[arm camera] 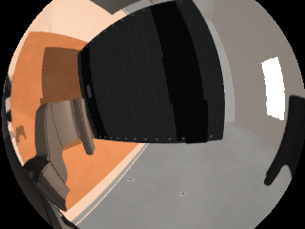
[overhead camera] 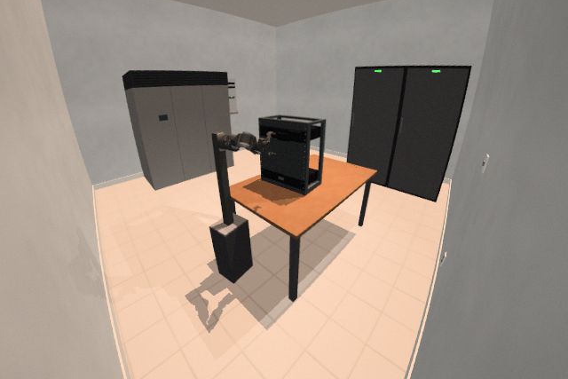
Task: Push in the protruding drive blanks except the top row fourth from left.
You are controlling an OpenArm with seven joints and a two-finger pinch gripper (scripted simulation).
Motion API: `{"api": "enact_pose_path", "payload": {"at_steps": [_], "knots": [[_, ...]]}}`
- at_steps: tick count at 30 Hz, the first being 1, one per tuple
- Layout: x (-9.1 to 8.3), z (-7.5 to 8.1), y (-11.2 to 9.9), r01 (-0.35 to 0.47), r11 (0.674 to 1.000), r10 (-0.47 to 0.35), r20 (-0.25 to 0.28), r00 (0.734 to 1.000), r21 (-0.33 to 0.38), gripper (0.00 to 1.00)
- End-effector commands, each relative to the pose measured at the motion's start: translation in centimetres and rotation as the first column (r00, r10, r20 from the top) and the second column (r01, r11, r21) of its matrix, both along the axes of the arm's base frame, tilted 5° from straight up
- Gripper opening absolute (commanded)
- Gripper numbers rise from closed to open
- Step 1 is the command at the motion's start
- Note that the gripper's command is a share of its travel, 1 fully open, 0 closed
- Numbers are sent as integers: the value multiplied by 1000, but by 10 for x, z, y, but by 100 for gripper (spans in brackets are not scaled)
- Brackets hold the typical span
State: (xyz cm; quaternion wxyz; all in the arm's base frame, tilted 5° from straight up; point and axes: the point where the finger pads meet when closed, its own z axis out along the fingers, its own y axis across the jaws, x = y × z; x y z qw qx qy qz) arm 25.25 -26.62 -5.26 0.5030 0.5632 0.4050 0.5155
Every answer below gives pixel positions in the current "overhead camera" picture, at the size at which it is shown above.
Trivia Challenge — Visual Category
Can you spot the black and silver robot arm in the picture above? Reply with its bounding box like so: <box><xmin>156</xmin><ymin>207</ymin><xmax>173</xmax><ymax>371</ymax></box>
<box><xmin>217</xmin><ymin>131</ymin><xmax>263</xmax><ymax>154</ymax></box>

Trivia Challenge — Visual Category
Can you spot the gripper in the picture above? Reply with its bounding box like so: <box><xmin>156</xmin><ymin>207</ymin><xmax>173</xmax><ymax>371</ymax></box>
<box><xmin>257</xmin><ymin>131</ymin><xmax>276</xmax><ymax>155</ymax></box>

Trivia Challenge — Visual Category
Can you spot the black server rack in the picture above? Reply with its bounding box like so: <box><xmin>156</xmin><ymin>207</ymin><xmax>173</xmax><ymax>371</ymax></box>
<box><xmin>258</xmin><ymin>114</ymin><xmax>326</xmax><ymax>196</ymax></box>

